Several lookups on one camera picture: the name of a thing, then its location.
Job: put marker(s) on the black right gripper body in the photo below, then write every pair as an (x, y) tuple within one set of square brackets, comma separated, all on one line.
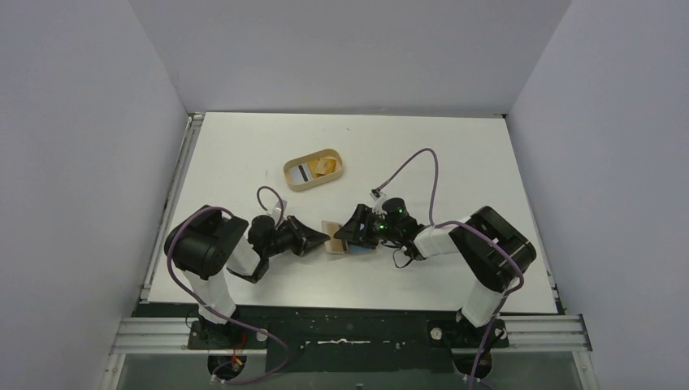
[(364, 223)]

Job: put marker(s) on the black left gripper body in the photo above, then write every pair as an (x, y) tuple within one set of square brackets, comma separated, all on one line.
[(293, 236)]

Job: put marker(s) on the blue plastic card sleeves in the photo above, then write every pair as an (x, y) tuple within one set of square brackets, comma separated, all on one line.
[(356, 250)]

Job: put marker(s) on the gold card grey stripe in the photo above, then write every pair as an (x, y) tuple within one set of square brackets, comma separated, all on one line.
[(336, 246)]

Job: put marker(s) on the beige card holder wallet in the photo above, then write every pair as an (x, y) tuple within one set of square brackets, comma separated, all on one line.
[(330, 228)]

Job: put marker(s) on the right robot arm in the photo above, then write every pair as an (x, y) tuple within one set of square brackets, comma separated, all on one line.
[(496, 252)]

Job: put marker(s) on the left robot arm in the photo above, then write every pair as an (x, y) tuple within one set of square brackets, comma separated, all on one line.
[(212, 242)]

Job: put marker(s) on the white card black stripe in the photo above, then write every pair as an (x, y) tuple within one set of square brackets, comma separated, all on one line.
[(300, 174)]

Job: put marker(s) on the oval wooden tray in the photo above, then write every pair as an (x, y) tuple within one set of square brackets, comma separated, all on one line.
[(313, 169)]

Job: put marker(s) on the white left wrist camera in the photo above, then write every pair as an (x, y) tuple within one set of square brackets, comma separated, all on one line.
[(278, 210)]

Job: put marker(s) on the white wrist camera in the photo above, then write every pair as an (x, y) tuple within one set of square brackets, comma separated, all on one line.
[(379, 197), (278, 210)]

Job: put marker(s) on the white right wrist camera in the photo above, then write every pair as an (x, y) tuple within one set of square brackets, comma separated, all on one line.
[(379, 197)]

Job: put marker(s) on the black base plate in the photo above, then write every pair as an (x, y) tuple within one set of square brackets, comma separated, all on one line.
[(330, 341)]

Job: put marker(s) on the aluminium rail frame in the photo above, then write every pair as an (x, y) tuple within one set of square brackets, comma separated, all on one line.
[(115, 361)]

